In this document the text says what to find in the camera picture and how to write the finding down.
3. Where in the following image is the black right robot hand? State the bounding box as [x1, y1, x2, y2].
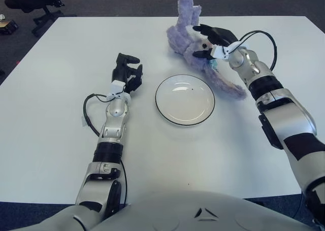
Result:
[192, 23, 239, 60]

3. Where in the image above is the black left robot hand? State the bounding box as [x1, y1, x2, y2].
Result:
[111, 52, 143, 94]

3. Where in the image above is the purple plush bunny doll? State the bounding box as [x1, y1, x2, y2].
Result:
[166, 0, 247, 101]

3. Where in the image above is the white plate with black rim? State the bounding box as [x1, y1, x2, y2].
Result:
[155, 74, 216, 127]

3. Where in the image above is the black office chair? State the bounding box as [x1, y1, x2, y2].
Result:
[4, 0, 77, 37]

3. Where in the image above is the yellow and black box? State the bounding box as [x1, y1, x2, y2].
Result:
[0, 19, 19, 35]

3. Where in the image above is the silver robot torso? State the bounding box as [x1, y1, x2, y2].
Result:
[0, 190, 325, 231]

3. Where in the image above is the white left wrist mount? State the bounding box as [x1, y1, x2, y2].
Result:
[106, 80, 125, 101]

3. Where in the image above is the white wrist mount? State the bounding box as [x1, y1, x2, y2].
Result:
[210, 41, 251, 62]
[106, 80, 125, 101]

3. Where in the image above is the white right wrist mount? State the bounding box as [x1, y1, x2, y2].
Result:
[210, 41, 251, 62]

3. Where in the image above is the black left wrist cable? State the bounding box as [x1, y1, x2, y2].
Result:
[83, 93, 111, 138]

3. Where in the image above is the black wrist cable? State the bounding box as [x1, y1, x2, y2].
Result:
[237, 30, 277, 72]
[83, 93, 111, 138]

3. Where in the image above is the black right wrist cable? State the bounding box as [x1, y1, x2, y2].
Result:
[237, 30, 277, 72]

